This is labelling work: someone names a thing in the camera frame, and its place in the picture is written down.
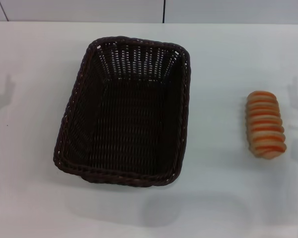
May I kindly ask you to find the dark brown woven basket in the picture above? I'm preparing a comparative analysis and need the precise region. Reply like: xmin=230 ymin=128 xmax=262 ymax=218
xmin=53 ymin=36 xmax=191 ymax=187

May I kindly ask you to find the orange striped bread roll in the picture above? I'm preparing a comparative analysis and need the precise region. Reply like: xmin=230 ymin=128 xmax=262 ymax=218
xmin=243 ymin=90 xmax=288 ymax=160

